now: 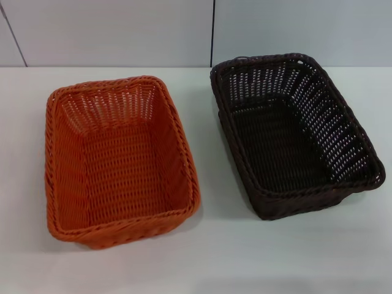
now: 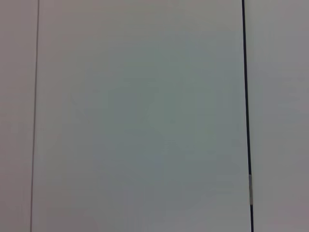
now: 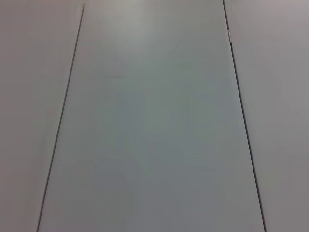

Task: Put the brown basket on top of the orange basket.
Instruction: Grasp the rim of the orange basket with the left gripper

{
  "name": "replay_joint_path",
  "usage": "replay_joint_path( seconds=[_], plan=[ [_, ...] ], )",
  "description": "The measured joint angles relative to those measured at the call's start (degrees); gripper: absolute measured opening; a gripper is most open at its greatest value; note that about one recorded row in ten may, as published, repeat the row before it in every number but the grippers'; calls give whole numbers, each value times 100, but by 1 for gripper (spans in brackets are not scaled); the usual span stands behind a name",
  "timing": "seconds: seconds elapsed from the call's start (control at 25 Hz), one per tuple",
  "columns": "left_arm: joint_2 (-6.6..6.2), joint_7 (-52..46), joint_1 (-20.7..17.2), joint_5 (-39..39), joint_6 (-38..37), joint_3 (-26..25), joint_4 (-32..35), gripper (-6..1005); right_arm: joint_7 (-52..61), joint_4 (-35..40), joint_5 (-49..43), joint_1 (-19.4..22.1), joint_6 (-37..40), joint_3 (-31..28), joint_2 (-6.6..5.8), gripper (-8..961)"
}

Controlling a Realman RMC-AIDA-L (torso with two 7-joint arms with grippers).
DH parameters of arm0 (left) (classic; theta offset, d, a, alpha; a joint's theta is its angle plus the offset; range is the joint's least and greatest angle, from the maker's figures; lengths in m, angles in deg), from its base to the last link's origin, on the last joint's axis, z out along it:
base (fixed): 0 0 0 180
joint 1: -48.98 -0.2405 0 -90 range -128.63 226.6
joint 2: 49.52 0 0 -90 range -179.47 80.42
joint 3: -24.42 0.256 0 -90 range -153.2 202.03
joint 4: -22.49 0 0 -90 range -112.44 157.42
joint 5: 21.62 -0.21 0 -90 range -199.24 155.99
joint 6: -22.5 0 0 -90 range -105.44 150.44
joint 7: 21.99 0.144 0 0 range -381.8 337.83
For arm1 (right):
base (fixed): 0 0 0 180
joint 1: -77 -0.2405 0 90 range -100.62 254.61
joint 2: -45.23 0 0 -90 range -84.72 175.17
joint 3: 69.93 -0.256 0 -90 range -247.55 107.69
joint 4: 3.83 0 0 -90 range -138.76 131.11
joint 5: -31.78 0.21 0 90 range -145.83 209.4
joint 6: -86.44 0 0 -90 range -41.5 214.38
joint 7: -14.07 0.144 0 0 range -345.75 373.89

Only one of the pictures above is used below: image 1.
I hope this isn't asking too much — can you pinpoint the orange woven plastic basket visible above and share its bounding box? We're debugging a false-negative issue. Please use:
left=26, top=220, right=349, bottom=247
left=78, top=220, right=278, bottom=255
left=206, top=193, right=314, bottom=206
left=44, top=76, right=202, bottom=249

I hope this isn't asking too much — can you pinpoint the dark brown woven basket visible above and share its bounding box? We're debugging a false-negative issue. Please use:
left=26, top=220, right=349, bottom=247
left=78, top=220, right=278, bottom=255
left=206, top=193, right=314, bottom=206
left=209, top=52, right=386, bottom=221

